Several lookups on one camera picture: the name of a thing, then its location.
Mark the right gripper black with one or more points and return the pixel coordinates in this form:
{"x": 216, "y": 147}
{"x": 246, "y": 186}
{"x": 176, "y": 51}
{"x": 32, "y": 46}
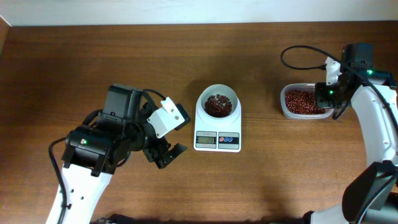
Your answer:
{"x": 321, "y": 101}

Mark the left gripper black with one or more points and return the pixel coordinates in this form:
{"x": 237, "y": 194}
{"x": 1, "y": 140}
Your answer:
{"x": 160, "y": 147}

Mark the red adzuki beans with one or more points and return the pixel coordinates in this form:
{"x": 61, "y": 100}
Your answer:
{"x": 302, "y": 102}

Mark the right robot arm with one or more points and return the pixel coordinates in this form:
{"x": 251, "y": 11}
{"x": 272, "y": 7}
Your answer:
{"x": 369, "y": 198}

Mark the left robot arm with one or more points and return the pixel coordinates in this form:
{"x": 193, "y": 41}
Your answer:
{"x": 86, "y": 159}

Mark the white digital kitchen scale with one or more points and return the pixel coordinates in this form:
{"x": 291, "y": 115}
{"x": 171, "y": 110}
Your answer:
{"x": 217, "y": 135}

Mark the clear plastic bean container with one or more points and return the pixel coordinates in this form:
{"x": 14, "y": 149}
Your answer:
{"x": 304, "y": 87}

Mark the red beans in bowl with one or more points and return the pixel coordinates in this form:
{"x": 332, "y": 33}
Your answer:
{"x": 218, "y": 106}

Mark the white round bowl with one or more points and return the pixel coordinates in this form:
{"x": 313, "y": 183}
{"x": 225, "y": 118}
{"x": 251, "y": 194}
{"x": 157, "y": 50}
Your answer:
{"x": 223, "y": 90}

